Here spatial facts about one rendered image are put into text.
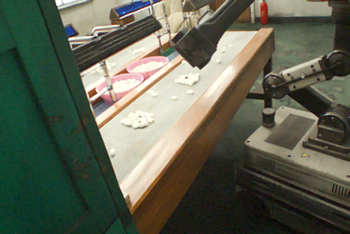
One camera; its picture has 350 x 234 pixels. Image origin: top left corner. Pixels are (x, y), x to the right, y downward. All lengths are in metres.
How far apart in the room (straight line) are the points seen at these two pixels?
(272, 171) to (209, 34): 0.89
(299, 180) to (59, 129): 1.09
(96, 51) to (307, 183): 1.02
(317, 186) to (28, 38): 1.19
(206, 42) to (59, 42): 0.32
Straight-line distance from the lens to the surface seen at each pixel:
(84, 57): 0.96
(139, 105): 1.29
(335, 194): 1.31
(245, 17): 5.90
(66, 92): 0.48
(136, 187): 0.81
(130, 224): 0.69
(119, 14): 1.94
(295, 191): 1.34
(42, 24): 0.46
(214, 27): 0.65
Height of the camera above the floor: 1.30
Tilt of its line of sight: 29 degrees down
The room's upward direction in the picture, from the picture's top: 11 degrees counter-clockwise
